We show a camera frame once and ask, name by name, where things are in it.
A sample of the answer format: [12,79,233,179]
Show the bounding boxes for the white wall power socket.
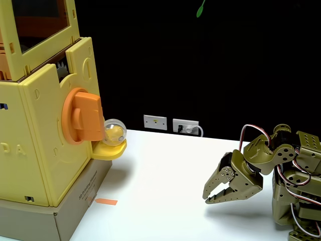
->
[172,118,200,135]

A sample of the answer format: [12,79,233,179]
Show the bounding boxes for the red white black servo cable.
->
[239,124,273,154]
[275,162,313,199]

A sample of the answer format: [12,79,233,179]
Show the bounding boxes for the yellow dispensing tray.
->
[90,139,127,161]

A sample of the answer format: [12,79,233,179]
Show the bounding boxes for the green leaf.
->
[196,0,207,19]

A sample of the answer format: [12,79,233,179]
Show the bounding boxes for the white plug with cable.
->
[185,125,204,138]

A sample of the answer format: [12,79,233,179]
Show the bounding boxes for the grey plastic gear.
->
[56,61,70,81]

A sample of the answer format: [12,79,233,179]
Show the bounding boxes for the orange tape arrow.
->
[95,197,118,206]

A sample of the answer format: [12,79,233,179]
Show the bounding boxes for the clear plastic capsule ball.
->
[103,118,128,147]

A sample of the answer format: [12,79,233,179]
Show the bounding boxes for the brown cardboard box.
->
[0,158,113,241]

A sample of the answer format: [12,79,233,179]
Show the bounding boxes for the yellow capsule vending machine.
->
[0,0,107,208]

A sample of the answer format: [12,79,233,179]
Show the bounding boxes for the orange vending machine knob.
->
[61,87,106,146]

